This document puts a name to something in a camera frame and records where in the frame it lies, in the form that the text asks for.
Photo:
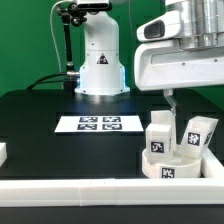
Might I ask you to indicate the white sheet with tags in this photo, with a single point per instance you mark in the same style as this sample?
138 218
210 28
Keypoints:
72 124

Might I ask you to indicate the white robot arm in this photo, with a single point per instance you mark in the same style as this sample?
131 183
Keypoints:
182 48

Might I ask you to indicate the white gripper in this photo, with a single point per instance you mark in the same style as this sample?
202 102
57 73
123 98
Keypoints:
164 66

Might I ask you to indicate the white round stool seat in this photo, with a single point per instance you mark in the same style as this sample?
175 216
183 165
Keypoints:
175 169

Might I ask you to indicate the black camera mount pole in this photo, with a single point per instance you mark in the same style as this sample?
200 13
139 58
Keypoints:
70 15

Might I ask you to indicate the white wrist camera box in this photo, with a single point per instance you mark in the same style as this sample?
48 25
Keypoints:
165 27

